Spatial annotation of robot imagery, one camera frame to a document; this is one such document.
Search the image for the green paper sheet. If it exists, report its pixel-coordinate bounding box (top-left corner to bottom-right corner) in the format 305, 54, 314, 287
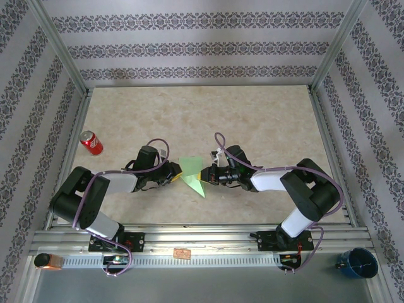
178, 155, 207, 199

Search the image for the red soda can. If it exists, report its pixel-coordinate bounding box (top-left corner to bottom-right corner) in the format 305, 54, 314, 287
79, 129, 104, 156

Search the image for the grey metal shelf plate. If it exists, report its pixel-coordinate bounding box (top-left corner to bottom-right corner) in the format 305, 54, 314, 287
31, 266, 373, 303

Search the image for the amber bottle with black cap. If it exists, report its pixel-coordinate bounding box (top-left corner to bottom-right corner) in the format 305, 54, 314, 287
33, 252, 65, 271

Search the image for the blue enamel mug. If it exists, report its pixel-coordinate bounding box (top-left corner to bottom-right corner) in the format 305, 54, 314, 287
335, 247, 379, 279

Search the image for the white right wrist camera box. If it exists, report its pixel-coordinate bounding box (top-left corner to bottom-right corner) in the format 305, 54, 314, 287
210, 149, 227, 165

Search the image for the aluminium front frame rail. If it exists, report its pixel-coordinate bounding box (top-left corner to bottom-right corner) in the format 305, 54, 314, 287
30, 224, 376, 256

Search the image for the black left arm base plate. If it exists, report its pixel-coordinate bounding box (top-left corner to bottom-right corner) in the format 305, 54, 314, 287
88, 232, 145, 253

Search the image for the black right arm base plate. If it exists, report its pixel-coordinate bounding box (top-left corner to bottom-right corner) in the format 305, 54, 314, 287
257, 230, 314, 252

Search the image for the aluminium left side rail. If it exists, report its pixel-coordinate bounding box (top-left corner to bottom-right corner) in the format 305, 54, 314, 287
44, 88, 95, 230

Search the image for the grey slotted cable duct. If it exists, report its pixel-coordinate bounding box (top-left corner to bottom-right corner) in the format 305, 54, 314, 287
62, 254, 282, 268

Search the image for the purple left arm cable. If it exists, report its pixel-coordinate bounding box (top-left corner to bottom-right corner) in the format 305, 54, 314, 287
71, 138, 170, 278

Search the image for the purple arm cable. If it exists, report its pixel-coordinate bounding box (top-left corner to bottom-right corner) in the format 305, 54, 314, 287
214, 132, 345, 276
71, 138, 170, 278

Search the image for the aluminium right side rail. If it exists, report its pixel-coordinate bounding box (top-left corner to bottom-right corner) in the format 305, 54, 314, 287
307, 87, 360, 228

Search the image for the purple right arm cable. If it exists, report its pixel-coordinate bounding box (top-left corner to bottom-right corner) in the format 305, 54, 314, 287
214, 132, 345, 276

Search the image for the aluminium left frame post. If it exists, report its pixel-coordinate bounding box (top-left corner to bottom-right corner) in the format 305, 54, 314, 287
27, 0, 90, 95

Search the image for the aluminium frame post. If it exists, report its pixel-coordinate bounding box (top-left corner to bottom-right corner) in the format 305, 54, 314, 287
310, 0, 372, 93
27, 0, 90, 95

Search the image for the aluminium right frame post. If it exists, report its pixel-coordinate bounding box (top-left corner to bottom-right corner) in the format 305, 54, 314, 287
310, 0, 372, 93

